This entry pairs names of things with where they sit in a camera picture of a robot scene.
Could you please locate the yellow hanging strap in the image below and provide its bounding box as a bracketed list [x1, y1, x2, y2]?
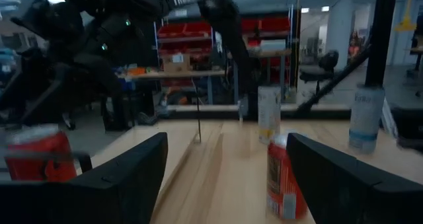
[394, 0, 418, 32]

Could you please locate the wooden workbench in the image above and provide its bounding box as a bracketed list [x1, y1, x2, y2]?
[115, 69, 232, 106]

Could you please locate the tall white can black lid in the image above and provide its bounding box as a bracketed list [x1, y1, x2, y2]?
[256, 85, 282, 145]
[348, 83, 387, 155]

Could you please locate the black office chair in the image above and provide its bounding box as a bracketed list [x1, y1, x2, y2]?
[299, 50, 340, 96]

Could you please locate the cardboard box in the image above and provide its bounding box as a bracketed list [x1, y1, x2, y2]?
[163, 53, 192, 74]

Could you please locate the rack with red bins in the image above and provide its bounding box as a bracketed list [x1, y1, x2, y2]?
[156, 5, 292, 86]

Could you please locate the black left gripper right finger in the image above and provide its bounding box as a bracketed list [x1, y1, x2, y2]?
[286, 133, 423, 224]

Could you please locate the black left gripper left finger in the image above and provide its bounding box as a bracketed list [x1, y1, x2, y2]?
[0, 132, 169, 224]

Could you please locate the black aluminium rig frame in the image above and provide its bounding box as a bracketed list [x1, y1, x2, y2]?
[167, 0, 423, 149]

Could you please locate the red cola can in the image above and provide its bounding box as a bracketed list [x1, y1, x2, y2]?
[3, 124, 77, 182]
[265, 132, 309, 220]

